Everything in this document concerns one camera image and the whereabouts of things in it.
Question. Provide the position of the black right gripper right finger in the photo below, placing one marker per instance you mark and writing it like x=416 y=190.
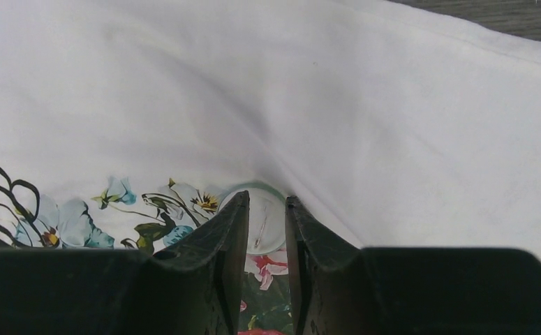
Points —
x=336 y=288

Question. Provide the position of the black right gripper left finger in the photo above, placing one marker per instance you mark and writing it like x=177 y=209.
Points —
x=191 y=287

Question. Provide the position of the round landscape brooch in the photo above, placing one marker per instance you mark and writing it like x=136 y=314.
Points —
x=267 y=208

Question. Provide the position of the white floral t-shirt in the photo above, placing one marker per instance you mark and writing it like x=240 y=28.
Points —
x=123 y=122

